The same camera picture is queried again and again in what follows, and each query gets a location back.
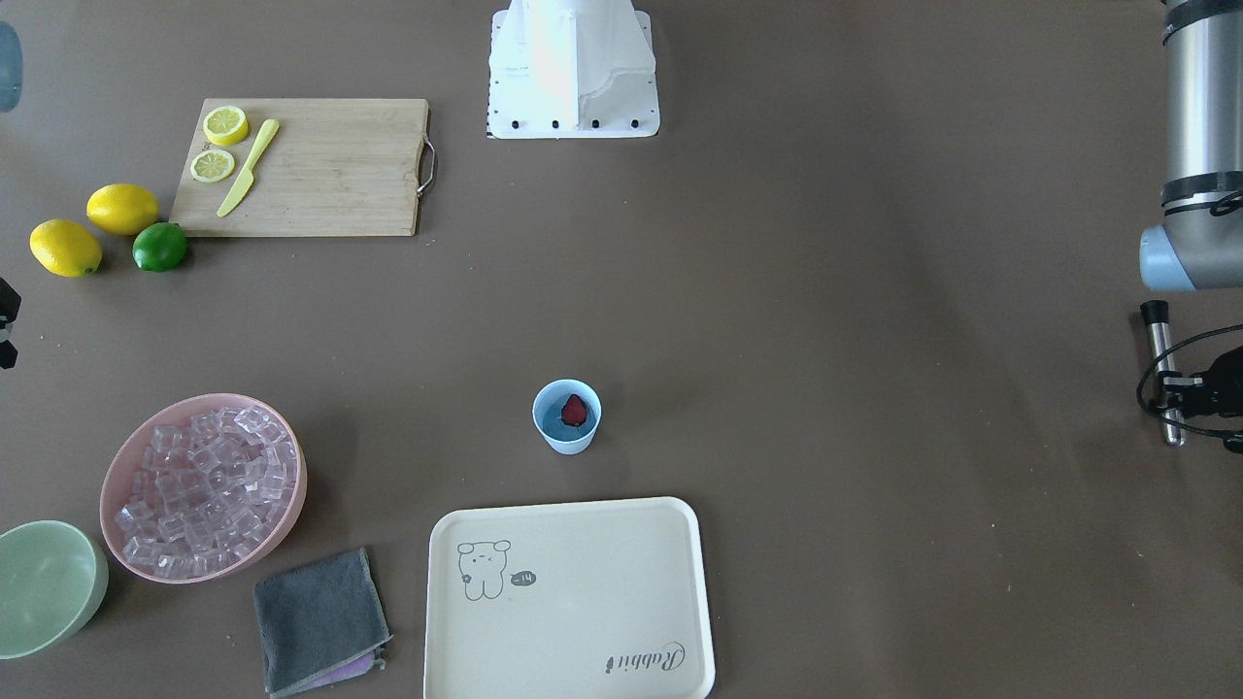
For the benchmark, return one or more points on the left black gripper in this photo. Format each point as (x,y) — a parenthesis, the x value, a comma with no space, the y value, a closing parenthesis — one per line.
(1226,388)

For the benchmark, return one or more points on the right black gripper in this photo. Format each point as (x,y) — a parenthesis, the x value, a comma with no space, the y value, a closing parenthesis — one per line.
(7,320)

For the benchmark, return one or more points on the steel muddler with black tip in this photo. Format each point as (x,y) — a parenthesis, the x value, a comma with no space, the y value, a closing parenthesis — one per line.
(1155,315)

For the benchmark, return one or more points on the red strawberry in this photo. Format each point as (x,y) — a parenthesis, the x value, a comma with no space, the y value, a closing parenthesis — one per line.
(575,412)

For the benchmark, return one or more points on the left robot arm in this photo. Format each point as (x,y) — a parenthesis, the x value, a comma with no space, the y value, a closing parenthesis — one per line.
(1198,244)

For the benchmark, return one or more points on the pile of clear ice cubes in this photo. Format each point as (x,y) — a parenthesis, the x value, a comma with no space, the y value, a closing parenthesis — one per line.
(204,490)

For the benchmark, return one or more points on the light blue plastic cup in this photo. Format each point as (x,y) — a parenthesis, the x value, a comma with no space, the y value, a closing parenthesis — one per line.
(545,415)

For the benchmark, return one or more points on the lower whole lemon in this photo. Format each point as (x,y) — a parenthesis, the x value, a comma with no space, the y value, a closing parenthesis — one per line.
(65,248)

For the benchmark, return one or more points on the whole lemon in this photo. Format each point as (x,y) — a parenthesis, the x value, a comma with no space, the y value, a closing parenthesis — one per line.
(65,248)
(123,209)

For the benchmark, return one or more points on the upper whole lemon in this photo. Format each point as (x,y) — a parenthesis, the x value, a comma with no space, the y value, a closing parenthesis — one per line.
(123,209)

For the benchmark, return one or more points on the green lime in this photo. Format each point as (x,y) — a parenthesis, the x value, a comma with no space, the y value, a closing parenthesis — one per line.
(160,247)

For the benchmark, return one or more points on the lower lemon half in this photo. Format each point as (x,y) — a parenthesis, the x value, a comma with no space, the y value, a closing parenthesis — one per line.
(211,166)

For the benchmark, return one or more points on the lemon half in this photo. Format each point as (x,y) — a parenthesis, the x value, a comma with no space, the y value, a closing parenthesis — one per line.
(211,166)
(225,126)

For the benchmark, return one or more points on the yellow plastic knife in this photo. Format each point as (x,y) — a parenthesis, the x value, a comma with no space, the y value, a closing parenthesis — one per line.
(244,180)

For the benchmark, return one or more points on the pink bowl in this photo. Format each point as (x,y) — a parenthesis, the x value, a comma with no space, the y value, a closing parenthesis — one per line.
(126,476)

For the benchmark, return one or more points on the green bowl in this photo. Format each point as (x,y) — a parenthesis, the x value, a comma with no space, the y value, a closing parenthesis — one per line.
(53,580)

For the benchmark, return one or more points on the upper lemon half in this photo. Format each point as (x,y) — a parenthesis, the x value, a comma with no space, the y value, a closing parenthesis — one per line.
(225,126)

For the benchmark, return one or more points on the wooden cutting board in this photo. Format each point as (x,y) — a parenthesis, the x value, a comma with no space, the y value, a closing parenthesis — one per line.
(336,167)

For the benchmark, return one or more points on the grey folded cloth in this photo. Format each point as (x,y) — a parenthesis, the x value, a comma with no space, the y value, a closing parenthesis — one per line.
(320,624)

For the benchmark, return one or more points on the beige rabbit tray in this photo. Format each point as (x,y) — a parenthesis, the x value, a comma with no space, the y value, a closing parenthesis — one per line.
(576,600)

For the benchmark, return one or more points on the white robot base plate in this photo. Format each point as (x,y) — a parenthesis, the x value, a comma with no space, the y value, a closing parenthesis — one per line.
(572,70)

